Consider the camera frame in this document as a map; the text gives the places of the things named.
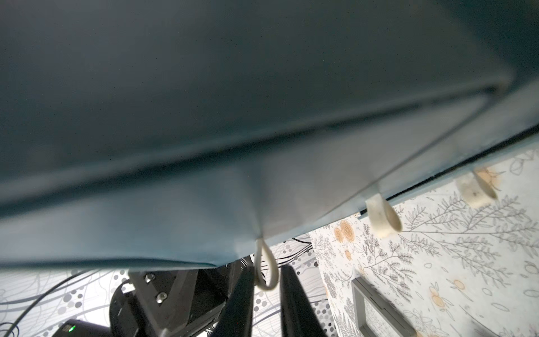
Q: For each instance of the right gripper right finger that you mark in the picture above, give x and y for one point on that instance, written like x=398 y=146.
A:
x=297 y=316

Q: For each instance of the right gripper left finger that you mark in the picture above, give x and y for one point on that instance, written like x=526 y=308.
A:
x=237 y=316

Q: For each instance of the teal drawer cabinet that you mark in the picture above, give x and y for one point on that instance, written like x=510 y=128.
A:
x=98 y=90

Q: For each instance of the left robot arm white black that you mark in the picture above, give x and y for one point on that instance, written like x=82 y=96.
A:
x=165 y=303

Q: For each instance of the grey brooch box right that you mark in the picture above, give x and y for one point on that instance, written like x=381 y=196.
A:
x=365 y=295

